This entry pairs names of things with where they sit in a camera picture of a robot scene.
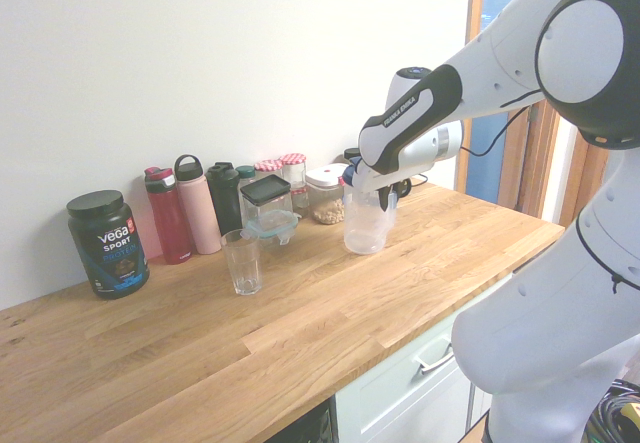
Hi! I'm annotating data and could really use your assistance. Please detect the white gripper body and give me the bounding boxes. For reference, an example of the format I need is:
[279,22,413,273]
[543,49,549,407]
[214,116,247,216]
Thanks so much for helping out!
[352,165,402,194]

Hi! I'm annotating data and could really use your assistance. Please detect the clear plastic pitcher blue lid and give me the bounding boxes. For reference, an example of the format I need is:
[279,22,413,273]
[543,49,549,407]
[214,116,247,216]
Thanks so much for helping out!
[342,156,400,256]

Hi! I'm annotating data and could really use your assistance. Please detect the pink water bottle black cap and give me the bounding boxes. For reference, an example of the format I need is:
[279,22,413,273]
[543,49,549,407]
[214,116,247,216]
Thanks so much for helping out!
[173,154,224,256]

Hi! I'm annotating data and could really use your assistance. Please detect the red water bottle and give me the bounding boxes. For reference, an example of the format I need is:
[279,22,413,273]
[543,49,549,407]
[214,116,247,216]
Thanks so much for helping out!
[143,166,194,266]

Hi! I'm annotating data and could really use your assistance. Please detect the white lid jar with nuts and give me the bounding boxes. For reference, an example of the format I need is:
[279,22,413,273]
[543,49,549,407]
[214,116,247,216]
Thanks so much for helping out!
[305,164,351,226]

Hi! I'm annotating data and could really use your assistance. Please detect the small glass jar red lid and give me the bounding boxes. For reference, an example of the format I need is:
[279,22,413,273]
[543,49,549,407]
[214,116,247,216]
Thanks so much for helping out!
[291,185,312,218]

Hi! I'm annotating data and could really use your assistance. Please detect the tall jar red checkered lid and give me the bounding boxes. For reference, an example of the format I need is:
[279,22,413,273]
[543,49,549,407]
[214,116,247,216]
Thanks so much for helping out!
[278,152,308,192]

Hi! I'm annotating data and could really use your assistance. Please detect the glass container teal clip lid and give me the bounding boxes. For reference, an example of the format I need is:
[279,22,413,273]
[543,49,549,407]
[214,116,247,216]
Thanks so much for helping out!
[243,207,303,252]

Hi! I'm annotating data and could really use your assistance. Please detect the clear container black lid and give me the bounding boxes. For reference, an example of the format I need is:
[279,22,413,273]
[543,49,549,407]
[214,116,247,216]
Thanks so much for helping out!
[239,174,292,229]

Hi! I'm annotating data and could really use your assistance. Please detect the clear bottle green cap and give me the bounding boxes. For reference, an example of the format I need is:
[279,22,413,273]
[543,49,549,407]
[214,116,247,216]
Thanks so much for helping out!
[234,164,259,229]

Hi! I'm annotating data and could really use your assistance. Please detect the black shaker bottle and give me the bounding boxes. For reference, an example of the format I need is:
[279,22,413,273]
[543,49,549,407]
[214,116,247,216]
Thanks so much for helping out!
[205,161,245,238]

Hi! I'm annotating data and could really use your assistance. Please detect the clear drinking glass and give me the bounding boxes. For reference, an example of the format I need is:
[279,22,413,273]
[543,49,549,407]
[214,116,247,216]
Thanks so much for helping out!
[221,229,265,297]

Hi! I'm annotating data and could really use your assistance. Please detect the pale green cabinet front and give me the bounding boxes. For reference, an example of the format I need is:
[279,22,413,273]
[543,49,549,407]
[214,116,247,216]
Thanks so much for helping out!
[333,272,514,443]

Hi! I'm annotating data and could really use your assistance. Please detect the dark appliance under counter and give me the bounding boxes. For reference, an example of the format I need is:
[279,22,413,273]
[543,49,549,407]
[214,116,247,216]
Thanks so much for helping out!
[272,396,335,443]

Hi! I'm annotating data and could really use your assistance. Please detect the black Vega protein tub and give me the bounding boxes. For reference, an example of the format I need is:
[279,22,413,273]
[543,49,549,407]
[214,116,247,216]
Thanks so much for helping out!
[66,189,151,300]

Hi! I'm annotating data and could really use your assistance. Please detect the yellow device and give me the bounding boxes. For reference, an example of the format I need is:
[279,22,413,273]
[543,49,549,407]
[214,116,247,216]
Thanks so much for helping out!
[617,401,640,437]

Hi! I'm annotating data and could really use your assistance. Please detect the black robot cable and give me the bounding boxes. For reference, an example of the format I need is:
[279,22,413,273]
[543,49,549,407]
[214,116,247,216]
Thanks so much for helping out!
[458,104,532,158]

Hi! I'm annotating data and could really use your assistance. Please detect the wooden door frame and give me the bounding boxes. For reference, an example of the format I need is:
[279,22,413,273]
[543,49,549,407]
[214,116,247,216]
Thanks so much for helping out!
[454,0,561,224]

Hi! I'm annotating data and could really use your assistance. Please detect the silver drawer handle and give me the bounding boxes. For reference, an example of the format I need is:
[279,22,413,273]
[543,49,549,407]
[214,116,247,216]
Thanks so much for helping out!
[413,342,457,375]

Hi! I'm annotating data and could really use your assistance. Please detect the coiled black cables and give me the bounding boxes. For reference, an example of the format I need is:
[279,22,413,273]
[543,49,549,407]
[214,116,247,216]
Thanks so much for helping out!
[587,377,640,443]

